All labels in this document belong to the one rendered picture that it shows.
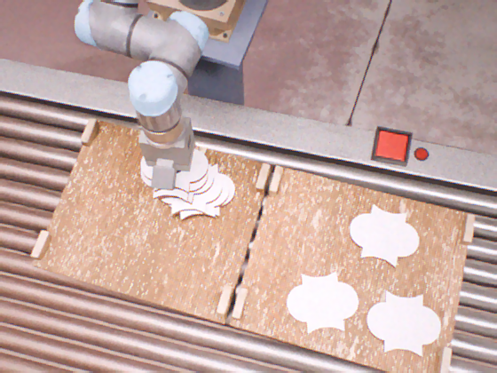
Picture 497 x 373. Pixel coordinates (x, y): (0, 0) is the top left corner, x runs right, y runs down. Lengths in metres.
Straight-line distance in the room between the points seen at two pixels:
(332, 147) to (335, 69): 1.22
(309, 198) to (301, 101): 1.21
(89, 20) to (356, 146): 0.63
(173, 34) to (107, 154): 0.41
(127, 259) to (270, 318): 0.31
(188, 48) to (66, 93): 0.52
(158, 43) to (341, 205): 0.51
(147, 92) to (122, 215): 0.41
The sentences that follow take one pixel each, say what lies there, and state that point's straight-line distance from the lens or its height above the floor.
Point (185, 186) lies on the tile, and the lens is 1.26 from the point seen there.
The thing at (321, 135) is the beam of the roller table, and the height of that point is 0.92.
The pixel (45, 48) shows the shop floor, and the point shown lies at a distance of 2.78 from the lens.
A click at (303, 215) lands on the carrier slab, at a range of 1.31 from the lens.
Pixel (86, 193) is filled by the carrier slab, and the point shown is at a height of 0.94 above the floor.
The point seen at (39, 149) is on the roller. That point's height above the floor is 0.92.
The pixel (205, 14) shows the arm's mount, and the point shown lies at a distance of 1.54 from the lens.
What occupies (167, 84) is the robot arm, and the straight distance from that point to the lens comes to 1.00.
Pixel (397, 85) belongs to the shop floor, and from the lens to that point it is 2.60.
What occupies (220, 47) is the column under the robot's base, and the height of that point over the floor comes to 0.87.
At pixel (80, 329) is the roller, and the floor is 0.92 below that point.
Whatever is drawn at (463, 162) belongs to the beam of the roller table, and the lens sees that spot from 1.45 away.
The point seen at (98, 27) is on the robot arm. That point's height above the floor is 1.30.
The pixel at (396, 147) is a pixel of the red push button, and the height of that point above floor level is 0.93.
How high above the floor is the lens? 2.16
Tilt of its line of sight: 68 degrees down
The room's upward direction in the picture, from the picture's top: 8 degrees counter-clockwise
